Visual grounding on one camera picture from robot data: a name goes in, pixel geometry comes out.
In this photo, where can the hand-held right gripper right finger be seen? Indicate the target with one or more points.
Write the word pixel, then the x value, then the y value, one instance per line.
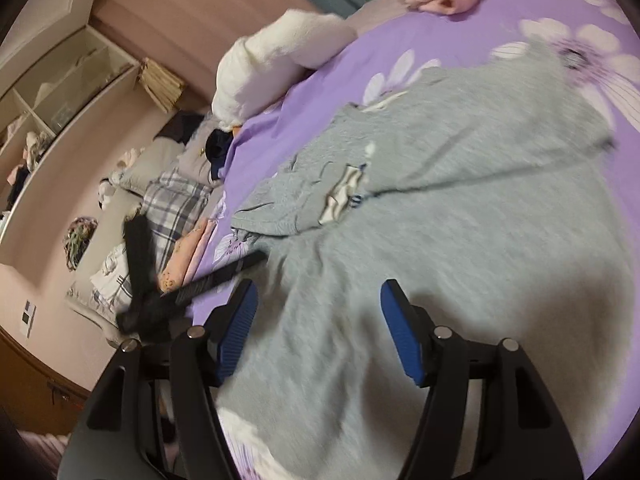
pixel 400 335

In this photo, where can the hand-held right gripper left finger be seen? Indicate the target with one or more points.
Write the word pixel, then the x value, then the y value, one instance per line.
pixel 237 330

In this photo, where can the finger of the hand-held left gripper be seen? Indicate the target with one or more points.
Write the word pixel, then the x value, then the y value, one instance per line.
pixel 137 260
pixel 220 280

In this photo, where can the grey sweater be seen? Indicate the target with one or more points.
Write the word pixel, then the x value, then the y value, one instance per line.
pixel 425 235

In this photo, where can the white floral cloth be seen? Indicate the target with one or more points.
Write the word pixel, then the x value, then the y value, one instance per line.
pixel 107 275

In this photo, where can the pink floral folded cloth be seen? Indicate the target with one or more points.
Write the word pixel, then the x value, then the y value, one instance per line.
pixel 187 260

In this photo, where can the plaid cloth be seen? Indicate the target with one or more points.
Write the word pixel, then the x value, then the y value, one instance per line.
pixel 175 200

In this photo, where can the brown wooden furniture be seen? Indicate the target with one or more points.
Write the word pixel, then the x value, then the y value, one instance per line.
pixel 35 375

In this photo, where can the dark blue cloth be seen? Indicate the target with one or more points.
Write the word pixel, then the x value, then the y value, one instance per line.
pixel 220 152

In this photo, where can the black cloth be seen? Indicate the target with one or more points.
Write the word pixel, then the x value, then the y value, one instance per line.
pixel 180 127

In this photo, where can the woven straw bag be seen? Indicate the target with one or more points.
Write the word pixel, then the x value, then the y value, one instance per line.
pixel 160 85

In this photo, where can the white plush blanket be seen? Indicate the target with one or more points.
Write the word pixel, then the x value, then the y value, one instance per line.
pixel 260 70

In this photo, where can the purple floral bed sheet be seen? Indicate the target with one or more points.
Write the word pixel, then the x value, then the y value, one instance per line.
pixel 350 45

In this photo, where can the beige mattress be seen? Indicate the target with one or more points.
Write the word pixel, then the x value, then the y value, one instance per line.
pixel 375 15

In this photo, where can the white wall switch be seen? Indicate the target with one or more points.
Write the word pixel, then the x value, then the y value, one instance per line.
pixel 28 318

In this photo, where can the white wall cabinet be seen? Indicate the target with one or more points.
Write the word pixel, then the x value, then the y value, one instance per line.
pixel 75 85

